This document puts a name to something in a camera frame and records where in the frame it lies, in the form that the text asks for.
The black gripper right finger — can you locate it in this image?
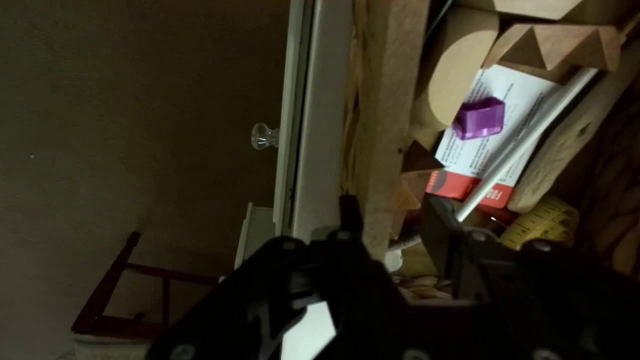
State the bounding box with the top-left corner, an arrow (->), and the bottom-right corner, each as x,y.
419,195 -> 473,300

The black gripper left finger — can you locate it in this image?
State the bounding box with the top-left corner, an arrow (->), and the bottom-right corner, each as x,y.
336,191 -> 367,243

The red and white box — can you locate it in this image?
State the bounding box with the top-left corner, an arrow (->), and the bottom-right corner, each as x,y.
422,63 -> 568,215

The yellow item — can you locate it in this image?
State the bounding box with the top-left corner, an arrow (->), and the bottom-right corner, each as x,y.
499,194 -> 580,252

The glass cabinet knob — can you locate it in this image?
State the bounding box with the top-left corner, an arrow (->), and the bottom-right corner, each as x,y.
250,119 -> 278,152

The white rod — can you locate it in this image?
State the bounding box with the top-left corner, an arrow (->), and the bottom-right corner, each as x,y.
455,65 -> 602,225

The purple plastic block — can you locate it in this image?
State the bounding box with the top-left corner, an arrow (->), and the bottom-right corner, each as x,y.
452,95 -> 507,141

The wooden plank block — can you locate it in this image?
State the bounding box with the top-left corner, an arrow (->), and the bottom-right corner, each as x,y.
509,62 -> 640,215

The wooden cylinder block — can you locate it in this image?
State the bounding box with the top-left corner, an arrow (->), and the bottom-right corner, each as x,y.
417,5 -> 502,146

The wooden triangular block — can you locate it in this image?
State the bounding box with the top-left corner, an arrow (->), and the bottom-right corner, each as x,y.
483,21 -> 633,73

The flat wooden block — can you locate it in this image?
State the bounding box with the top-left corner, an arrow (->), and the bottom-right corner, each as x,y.
457,0 -> 589,21

